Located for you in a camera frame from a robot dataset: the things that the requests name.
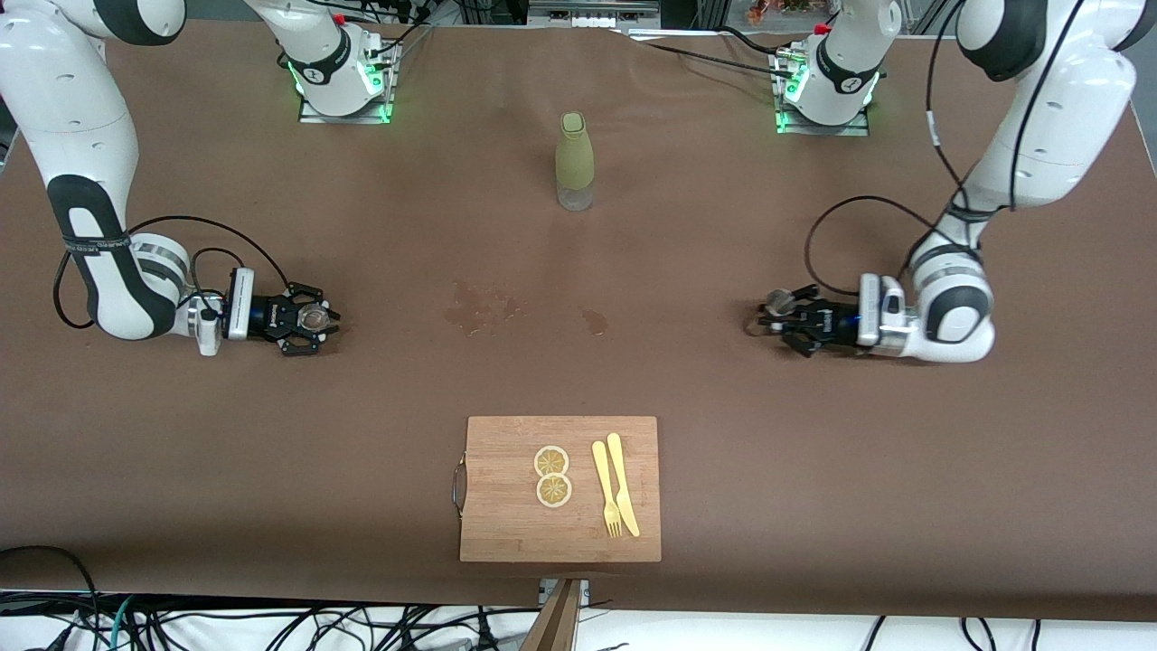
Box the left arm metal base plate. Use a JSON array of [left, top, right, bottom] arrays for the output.
[[775, 50, 871, 137]]

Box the metal bracket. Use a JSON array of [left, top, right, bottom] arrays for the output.
[[539, 579, 590, 609]]

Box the teal floor cable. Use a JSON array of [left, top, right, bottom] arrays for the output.
[[107, 597, 136, 651]]

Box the black looped floor cable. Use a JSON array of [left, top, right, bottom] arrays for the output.
[[0, 545, 102, 651]]

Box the wooden cutting board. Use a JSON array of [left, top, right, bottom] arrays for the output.
[[459, 416, 663, 563]]

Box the yellow plastic knife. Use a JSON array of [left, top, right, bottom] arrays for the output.
[[607, 432, 641, 538]]

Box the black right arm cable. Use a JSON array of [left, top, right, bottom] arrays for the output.
[[52, 215, 299, 328]]

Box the grey power strip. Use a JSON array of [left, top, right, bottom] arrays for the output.
[[527, 0, 663, 28]]

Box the yellow plastic fork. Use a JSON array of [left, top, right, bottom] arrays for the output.
[[591, 440, 625, 539]]

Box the metal jigger measuring cup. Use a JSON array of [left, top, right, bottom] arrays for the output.
[[745, 288, 796, 338]]

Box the black base cable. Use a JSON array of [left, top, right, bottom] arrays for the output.
[[619, 25, 796, 80]]

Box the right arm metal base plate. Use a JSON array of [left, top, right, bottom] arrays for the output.
[[298, 36, 397, 125]]

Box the brown table cover sheet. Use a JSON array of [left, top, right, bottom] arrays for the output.
[[0, 16, 1157, 625]]

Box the wooden post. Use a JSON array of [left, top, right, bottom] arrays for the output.
[[520, 579, 584, 651]]

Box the green bottle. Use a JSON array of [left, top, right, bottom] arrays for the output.
[[555, 111, 597, 212]]

